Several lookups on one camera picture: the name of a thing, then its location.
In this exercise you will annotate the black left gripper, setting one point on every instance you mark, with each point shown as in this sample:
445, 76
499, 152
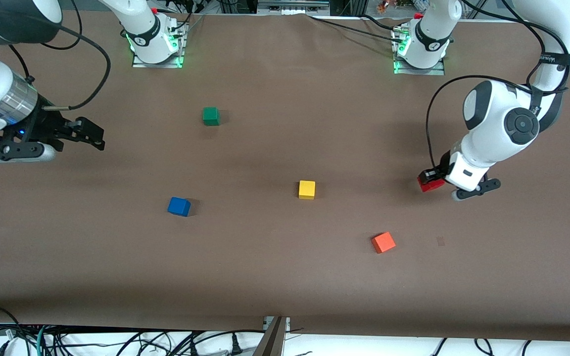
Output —
444, 161

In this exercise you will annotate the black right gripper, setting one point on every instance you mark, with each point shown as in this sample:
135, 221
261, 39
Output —
42, 126

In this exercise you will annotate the red wooden block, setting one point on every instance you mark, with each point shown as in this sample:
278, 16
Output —
431, 186

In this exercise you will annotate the blue wooden block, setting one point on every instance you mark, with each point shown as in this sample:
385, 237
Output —
178, 206

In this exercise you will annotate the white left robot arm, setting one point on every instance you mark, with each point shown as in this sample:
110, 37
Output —
493, 138

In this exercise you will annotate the orange wooden block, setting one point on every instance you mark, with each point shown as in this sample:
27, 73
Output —
383, 242

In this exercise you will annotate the green wooden block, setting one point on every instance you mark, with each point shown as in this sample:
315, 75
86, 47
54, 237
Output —
211, 116

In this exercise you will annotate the yellow wooden block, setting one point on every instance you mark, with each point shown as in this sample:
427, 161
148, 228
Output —
307, 189

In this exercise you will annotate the brown paper table cover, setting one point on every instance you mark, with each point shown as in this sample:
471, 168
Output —
285, 277

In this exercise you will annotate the wooden beam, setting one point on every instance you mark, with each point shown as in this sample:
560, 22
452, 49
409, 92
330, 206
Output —
271, 343

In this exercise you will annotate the black power plug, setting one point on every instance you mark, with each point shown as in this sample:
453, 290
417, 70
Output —
236, 346

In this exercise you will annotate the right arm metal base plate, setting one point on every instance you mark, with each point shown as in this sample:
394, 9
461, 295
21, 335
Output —
141, 64

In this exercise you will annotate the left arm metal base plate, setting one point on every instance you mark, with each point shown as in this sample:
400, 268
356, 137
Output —
436, 72

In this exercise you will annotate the grey metal rail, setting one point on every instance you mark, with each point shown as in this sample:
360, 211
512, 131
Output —
292, 7

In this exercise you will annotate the small metal bracket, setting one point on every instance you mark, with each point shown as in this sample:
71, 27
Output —
266, 324

